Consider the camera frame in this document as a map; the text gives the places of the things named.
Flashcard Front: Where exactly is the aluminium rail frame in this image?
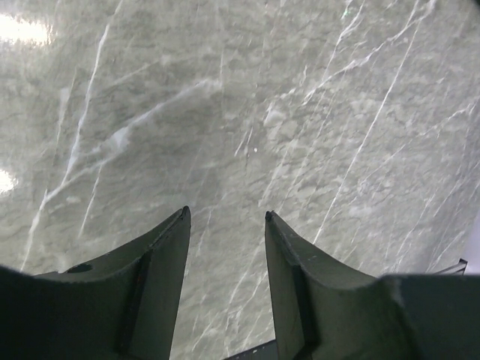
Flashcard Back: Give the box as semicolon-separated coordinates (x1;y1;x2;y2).
435;259;467;275

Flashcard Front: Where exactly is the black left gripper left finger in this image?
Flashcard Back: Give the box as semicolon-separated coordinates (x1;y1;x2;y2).
1;207;191;359

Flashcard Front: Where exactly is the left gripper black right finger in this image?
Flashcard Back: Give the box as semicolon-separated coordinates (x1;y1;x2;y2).
265;211;479;359

